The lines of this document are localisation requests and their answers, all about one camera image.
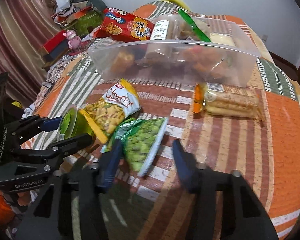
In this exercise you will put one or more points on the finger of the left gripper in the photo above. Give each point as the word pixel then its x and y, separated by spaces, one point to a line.
pixel 45 124
pixel 70 146

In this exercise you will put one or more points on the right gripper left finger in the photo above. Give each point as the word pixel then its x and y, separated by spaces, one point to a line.
pixel 50 215

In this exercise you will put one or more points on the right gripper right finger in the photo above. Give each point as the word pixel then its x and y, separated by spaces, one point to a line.
pixel 243 215

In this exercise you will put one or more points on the green jelly cup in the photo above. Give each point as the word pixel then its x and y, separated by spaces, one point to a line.
pixel 72 124

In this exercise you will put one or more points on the round biscuit stack pack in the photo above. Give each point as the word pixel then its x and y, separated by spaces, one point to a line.
pixel 158 51

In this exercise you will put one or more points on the green cookie bag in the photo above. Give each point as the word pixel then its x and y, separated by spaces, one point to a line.
pixel 208 62

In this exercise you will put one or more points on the clear plastic storage bin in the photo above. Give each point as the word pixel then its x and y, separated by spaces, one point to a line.
pixel 126 60

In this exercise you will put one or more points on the purple yellow cracker pack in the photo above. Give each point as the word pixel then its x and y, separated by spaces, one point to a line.
pixel 223 39

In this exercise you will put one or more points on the left hand of person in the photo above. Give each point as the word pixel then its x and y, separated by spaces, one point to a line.
pixel 24 198

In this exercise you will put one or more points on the checkered patterned quilt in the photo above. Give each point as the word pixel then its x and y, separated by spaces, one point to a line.
pixel 60 69

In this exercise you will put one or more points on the green peas snack bag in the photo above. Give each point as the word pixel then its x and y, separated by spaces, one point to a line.
pixel 141 139

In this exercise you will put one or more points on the patchwork striped blanket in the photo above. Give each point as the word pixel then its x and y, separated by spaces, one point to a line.
pixel 266 153

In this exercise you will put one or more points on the yellow white cracker bag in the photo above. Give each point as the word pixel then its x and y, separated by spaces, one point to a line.
pixel 109 111

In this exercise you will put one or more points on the red and black box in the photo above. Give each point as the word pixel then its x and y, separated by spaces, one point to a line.
pixel 54 47

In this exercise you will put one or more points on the pink plush toy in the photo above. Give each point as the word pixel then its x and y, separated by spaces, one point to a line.
pixel 73 39

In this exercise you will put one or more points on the orange clear breadstick pack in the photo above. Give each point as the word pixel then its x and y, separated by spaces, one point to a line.
pixel 226 100

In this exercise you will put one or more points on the striped red beige curtain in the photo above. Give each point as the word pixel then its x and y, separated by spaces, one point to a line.
pixel 25 25

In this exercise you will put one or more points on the green patterned box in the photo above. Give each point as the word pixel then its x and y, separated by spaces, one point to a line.
pixel 85 22

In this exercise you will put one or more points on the red biscuit box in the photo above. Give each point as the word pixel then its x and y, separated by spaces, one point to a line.
pixel 124 27

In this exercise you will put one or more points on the white wall socket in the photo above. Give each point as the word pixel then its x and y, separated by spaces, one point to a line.
pixel 264 38

